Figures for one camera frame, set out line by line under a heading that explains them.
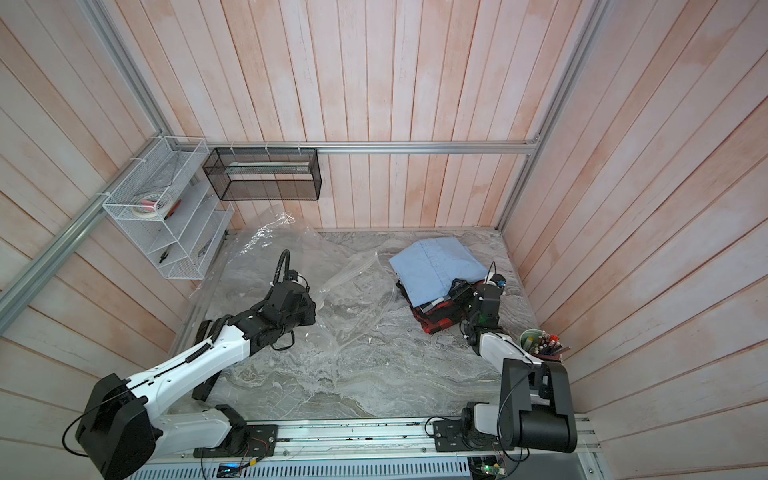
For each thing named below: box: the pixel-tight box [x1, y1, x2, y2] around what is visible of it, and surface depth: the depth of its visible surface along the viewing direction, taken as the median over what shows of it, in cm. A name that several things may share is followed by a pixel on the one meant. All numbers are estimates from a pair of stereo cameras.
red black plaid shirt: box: [396, 280, 465, 335], surface depth 92 cm
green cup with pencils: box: [519, 328, 571, 360], surface depth 72 cm
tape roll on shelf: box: [130, 193, 172, 218], surface depth 74 cm
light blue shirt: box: [389, 237, 488, 307], surface depth 96 cm
